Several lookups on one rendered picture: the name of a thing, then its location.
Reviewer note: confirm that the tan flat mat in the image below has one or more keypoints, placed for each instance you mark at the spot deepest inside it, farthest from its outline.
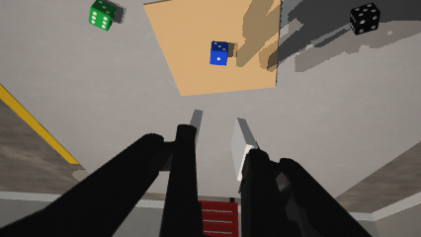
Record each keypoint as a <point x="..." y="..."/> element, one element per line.
<point x="186" y="28"/>

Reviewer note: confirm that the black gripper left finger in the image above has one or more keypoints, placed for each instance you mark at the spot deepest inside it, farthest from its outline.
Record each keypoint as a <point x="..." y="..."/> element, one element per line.
<point x="99" y="204"/>

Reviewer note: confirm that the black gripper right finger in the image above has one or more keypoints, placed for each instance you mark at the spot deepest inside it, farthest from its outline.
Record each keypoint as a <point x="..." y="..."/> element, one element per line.
<point x="269" y="205"/>

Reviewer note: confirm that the blue die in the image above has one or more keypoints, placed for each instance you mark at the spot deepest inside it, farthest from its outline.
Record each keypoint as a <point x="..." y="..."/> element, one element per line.
<point x="218" y="53"/>

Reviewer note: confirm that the black die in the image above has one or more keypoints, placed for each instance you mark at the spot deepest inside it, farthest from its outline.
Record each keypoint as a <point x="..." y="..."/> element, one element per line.
<point x="364" y="18"/>

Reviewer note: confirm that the green die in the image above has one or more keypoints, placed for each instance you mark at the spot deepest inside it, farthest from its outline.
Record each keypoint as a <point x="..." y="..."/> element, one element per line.
<point x="102" y="14"/>

